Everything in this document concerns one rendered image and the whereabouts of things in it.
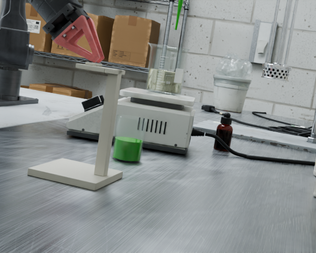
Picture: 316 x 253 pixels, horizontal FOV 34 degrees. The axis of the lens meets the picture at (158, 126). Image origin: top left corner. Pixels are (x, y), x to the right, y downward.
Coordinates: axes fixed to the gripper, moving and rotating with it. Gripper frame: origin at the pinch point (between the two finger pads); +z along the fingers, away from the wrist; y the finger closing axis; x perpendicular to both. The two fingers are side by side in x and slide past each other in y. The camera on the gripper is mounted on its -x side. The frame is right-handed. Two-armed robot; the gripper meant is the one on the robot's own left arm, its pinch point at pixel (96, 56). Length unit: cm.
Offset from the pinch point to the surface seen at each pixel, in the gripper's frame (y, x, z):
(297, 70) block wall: 231, -50, 48
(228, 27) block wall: 239, -36, 1
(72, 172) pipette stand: -38.4, 4.1, 14.0
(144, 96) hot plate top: -11.2, -3.5, 11.5
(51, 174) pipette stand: -40.1, 5.3, 12.8
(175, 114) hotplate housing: -11.6, -5.4, 16.9
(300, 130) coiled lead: 62, -22, 45
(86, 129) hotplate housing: -11.9, 6.9, 9.5
